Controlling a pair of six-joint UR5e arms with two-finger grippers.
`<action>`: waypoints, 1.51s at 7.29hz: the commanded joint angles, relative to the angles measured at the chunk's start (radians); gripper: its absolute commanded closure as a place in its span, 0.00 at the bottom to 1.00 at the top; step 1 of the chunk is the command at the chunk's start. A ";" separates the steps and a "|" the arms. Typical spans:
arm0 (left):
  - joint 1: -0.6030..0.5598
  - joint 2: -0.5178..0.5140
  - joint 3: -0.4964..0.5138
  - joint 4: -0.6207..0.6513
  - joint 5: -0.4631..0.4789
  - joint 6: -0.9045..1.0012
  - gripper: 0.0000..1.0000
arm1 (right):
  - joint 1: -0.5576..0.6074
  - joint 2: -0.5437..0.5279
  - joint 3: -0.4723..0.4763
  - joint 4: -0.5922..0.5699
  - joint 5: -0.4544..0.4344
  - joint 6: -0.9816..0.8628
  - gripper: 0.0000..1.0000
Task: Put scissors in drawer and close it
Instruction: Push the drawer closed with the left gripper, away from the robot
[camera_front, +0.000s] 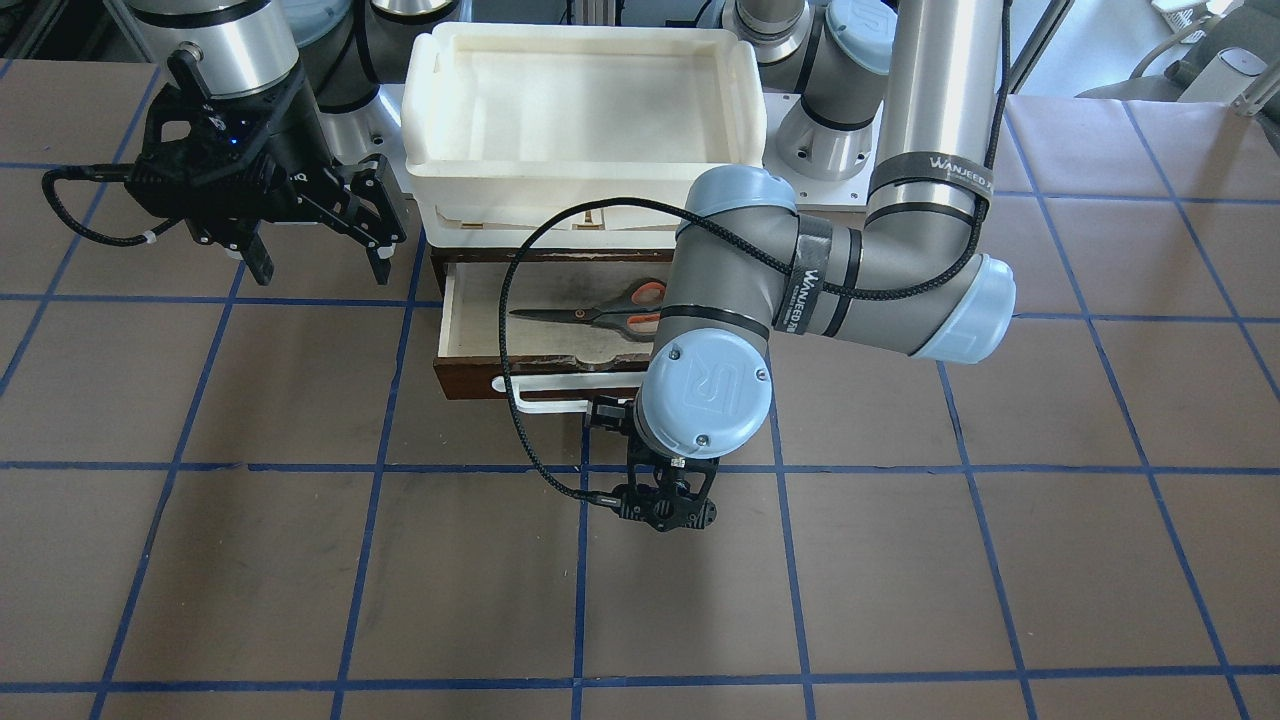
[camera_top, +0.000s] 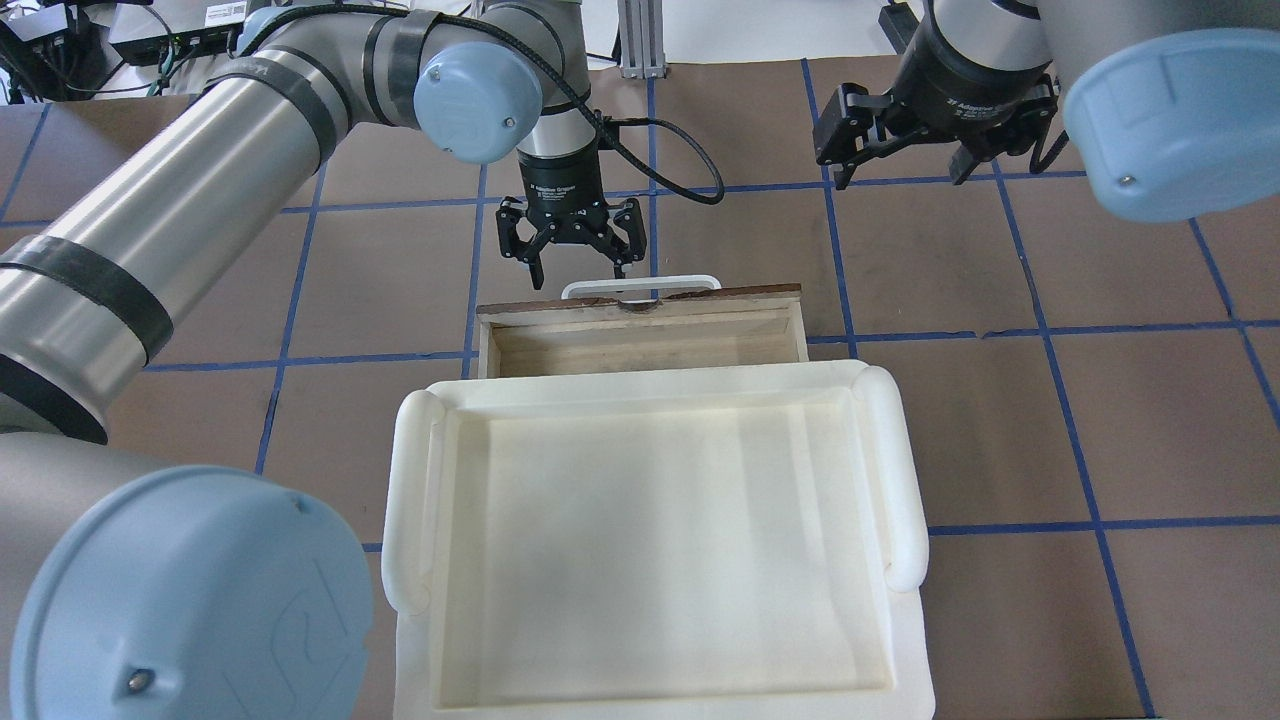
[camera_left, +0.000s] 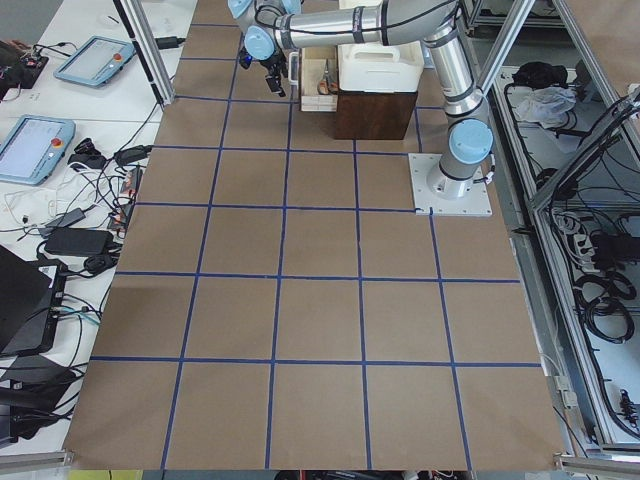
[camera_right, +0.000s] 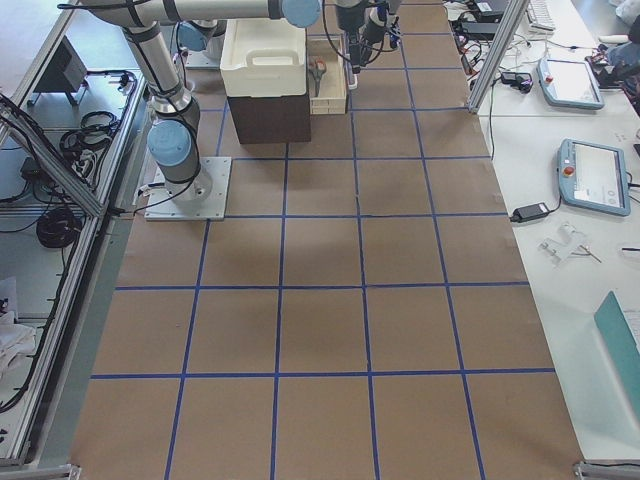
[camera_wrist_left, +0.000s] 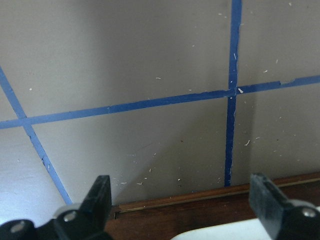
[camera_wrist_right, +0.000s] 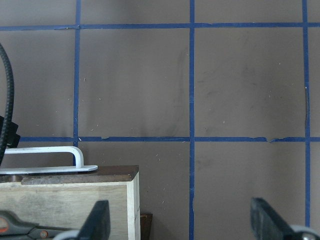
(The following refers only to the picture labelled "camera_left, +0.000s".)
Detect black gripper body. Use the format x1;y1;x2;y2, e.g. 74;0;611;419
260;52;288;79

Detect light wooden drawer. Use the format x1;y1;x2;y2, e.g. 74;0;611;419
288;47;338;112

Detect grey orange handled scissors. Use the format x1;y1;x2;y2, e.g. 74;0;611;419
316;59;339;96

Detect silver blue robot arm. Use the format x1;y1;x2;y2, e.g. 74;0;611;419
227;1;493;200

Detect dark brown wooden cabinet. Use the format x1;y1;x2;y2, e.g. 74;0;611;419
334;90;418;140

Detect white plastic lidded bin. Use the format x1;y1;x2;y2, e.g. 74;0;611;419
337;41;424;93

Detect black power adapter brick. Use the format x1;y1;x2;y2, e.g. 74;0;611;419
155;36;186;50

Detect blue teach pendant far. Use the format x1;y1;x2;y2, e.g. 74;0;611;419
54;36;135;88

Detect blue teach pendant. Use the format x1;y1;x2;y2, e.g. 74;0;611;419
54;36;135;88
1;115;76;186

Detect brown paper table mat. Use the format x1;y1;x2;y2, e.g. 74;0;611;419
65;1;564;471

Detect blue teach pendant near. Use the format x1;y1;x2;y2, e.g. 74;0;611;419
1;115;76;186

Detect large black power brick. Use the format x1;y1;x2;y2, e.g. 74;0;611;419
44;228;114;257

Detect white crumpled cloth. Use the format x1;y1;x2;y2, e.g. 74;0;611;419
514;86;576;128

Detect black laptop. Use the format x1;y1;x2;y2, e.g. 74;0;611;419
1;247;67;357

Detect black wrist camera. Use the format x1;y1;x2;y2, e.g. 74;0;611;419
238;47;253;70

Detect aluminium frame post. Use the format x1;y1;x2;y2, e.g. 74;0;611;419
113;0;175;107

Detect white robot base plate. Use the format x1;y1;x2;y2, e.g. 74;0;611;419
408;153;492;217

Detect black coiled cable bundle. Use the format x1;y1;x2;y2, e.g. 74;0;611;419
574;269;636;346

